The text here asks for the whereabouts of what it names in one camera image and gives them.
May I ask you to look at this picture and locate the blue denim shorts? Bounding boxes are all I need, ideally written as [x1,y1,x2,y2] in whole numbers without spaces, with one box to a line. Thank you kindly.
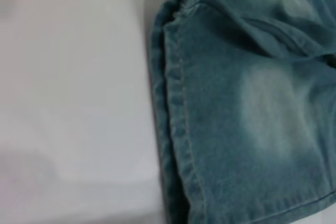
[148,0,336,224]

